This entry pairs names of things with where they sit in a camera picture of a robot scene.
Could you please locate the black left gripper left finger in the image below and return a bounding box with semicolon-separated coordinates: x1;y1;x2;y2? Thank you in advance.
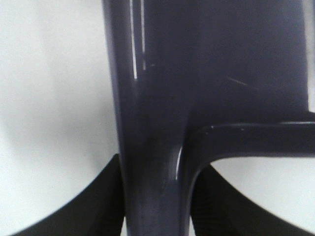
16;154;124;236

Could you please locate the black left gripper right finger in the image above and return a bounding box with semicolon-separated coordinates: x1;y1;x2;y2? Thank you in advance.
190;165;310;236

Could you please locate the purple plastic dustpan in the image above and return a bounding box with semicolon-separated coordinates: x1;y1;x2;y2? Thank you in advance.
103;0;315;236

